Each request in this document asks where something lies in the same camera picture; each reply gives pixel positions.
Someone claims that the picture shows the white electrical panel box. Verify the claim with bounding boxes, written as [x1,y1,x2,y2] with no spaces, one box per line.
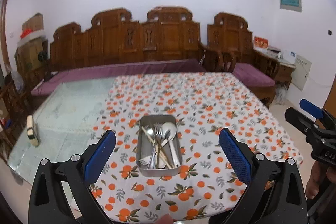
[279,0,302,13]

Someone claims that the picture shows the white wall cabinet panel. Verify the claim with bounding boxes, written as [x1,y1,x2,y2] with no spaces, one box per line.
[290,55,313,91]

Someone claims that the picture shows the carved wooden sofa bench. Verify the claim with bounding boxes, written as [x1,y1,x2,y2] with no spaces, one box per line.
[49,6,210,75]

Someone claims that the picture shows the orange print tablecloth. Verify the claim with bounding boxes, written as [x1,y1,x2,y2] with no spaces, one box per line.
[88,72,303,223]

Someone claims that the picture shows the small cardboard box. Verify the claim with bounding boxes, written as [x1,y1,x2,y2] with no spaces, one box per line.
[22,13,44,33]

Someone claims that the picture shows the white box device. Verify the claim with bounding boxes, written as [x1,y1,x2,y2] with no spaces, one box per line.
[282,50,297,63]

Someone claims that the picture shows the light bamboo chopstick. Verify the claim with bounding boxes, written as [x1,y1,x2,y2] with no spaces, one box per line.
[141,126,174,169]

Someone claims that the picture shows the large cardboard box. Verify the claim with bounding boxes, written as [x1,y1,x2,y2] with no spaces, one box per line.
[16,38,44,75]

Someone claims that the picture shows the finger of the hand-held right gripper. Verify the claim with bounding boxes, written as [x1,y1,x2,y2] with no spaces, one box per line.
[284,107,320,137]
[300,98,336,130]

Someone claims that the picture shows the wooden side table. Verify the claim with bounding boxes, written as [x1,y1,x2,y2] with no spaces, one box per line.
[253,47,296,90]

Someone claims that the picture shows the carved wooden armchair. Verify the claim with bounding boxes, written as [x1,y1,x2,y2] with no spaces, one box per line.
[201,12,280,109]

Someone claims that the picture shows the large round metal spoon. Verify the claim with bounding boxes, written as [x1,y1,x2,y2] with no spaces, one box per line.
[146,128,158,169]

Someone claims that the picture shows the large white ceramic spoon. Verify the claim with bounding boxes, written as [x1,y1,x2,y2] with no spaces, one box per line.
[161,122,181,168]

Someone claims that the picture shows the person's left hand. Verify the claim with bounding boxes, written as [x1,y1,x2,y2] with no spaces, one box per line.
[152,214,174,224]

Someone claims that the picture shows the rectangular metal tray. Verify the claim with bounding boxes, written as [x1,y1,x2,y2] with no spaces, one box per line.
[136,114,183,177]

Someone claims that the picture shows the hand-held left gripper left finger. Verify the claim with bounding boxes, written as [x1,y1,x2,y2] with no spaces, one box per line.
[28,130,117,224]

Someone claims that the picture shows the brown wooden door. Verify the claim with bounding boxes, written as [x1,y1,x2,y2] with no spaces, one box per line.
[319,82,336,119]

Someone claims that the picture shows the red gift box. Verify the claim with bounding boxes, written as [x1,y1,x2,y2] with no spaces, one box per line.
[253,36,269,49]

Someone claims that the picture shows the white plastic spork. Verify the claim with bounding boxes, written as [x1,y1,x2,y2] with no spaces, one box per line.
[138,155,153,167]

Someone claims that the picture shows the square purple armchair cushion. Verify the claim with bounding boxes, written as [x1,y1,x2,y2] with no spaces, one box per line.
[232,63,276,88]

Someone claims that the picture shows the sponge with green pad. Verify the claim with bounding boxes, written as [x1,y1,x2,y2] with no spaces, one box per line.
[26,115,40,147]

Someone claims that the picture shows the crumpled plastic bag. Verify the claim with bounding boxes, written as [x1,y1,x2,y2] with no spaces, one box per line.
[274,84,289,106]

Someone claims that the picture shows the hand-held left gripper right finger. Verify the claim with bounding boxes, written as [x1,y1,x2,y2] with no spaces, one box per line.
[219,128,307,224]

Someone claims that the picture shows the person's right hand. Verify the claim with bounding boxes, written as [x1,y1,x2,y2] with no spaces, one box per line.
[306,161,328,199]

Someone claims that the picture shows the wooden door frame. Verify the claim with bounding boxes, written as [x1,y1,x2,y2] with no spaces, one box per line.
[0,0,8,77]

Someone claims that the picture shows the wooden side chair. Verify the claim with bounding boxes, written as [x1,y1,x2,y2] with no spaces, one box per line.
[0,67,45,156]

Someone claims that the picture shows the long purple sofa cushion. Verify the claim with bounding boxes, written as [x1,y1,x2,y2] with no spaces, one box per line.
[31,58,208,97]

